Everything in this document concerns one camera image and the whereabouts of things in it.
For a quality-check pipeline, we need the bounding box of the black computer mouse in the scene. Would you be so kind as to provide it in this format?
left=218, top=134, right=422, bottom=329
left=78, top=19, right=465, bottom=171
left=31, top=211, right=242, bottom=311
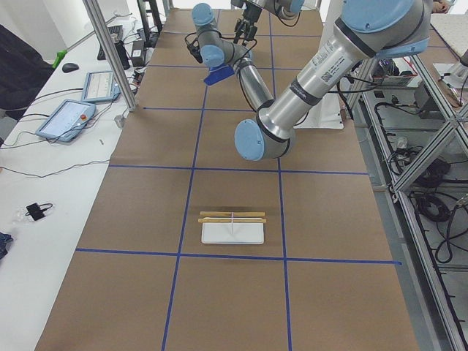
left=61, top=63, right=80, bottom=73

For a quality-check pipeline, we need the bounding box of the black keyboard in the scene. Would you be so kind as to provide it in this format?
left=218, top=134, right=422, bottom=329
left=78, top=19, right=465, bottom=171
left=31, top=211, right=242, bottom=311
left=97, top=24, right=124, bottom=61

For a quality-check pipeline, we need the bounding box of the small black clip device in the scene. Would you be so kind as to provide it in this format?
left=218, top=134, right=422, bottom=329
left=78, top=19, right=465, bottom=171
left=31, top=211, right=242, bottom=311
left=26, top=203, right=53, bottom=221

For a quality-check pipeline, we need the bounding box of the left teach pendant tablet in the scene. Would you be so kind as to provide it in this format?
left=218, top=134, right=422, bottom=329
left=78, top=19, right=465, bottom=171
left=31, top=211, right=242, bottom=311
left=81, top=71, right=120, bottom=103

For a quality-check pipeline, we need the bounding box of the aluminium frame rail structure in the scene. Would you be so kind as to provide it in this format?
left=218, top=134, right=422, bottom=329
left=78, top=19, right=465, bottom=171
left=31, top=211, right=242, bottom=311
left=355, top=29, right=467, bottom=350

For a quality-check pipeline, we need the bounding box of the aluminium frame post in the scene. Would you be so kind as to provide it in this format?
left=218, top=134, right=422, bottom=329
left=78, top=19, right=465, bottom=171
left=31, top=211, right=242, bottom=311
left=83, top=0, right=137, bottom=112

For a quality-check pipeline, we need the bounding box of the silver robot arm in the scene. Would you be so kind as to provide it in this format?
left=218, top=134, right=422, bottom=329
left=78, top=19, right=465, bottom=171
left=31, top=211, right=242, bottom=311
left=184, top=3, right=273, bottom=111
left=234, top=1, right=433, bottom=161

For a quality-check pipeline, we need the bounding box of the teach pendant tablet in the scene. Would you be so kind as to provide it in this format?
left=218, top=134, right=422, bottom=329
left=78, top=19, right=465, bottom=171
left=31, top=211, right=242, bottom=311
left=35, top=99, right=97, bottom=143
left=81, top=71, right=120, bottom=103

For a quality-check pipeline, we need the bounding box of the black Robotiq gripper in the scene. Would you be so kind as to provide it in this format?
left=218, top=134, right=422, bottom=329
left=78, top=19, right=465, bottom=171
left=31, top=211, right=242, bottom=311
left=230, top=0, right=264, bottom=45

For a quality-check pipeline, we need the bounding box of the blue and grey towel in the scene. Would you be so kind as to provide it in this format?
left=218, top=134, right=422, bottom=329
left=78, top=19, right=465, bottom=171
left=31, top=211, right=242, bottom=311
left=203, top=64, right=235, bottom=86

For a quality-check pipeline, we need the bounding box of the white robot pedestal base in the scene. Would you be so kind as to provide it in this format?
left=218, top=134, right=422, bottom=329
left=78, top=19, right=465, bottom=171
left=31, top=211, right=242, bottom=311
left=294, top=94, right=344, bottom=129

